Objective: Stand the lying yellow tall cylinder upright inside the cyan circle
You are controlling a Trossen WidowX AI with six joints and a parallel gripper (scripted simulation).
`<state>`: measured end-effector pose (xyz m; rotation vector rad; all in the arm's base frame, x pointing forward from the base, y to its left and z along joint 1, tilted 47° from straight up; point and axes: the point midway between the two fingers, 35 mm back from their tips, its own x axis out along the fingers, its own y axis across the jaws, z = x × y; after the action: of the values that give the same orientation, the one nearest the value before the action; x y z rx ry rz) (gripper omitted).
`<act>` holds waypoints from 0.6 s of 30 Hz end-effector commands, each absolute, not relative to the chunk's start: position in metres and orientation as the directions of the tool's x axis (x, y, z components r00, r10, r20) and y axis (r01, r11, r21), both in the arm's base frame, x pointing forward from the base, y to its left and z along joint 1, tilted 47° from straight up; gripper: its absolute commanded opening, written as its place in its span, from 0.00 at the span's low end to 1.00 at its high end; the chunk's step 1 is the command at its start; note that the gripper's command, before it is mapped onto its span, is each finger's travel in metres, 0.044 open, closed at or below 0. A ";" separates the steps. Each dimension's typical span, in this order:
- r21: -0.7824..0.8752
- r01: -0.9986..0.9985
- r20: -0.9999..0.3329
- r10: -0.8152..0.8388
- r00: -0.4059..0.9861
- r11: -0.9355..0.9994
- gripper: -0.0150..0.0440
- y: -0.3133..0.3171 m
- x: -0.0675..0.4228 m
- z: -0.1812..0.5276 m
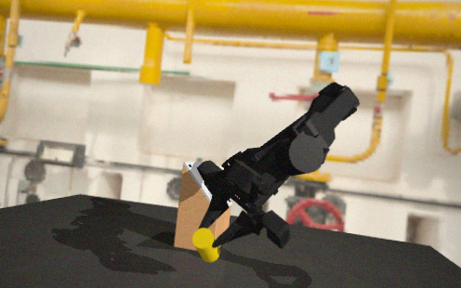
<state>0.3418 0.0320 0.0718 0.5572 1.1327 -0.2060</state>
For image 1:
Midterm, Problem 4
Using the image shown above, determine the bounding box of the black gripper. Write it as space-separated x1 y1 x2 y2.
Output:
197 160 290 249

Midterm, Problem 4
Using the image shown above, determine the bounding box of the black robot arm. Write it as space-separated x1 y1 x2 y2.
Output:
221 83 360 200

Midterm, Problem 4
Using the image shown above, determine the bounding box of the yellow cylinder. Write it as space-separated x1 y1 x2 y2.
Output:
192 228 220 263

